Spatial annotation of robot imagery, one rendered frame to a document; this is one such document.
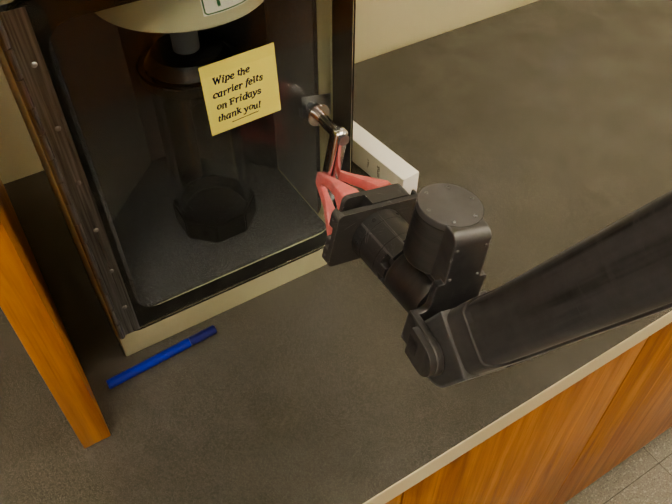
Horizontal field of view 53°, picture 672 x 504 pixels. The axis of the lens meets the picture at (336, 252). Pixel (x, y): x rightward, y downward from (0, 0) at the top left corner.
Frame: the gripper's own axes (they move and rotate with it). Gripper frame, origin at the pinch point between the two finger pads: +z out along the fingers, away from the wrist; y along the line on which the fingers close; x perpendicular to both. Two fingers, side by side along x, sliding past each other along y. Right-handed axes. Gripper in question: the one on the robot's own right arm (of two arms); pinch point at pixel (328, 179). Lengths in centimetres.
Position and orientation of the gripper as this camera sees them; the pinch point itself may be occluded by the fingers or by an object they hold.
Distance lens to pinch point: 72.8
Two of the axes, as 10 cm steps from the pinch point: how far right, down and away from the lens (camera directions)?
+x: -1.8, 7.4, 6.5
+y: -8.3, 2.4, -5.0
